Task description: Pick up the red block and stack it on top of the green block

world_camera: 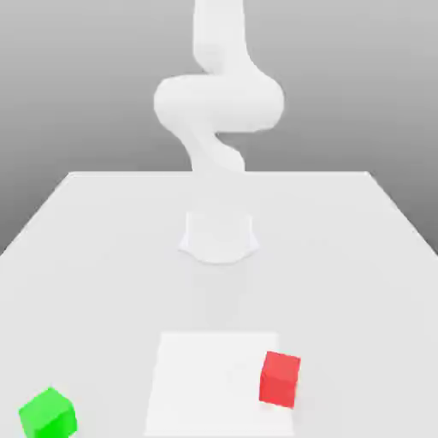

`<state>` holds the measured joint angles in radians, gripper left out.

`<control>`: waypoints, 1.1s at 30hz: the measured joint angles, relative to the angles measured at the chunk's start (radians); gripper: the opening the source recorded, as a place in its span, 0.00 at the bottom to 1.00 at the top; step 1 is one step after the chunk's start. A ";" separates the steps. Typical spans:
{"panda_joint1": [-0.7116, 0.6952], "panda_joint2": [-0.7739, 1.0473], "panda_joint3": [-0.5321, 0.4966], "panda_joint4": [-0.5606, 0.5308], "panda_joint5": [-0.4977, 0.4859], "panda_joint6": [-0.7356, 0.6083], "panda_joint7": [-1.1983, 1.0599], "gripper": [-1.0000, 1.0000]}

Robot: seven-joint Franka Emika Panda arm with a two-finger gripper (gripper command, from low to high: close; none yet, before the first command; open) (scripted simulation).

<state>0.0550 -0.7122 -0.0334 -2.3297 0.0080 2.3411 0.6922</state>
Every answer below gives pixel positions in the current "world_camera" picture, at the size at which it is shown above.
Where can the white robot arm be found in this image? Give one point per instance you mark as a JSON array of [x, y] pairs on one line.
[[219, 102]]

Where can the small red cube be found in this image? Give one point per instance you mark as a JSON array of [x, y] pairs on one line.
[[279, 381]]

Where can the small green cube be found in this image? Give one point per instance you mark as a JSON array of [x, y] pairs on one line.
[[48, 415]]

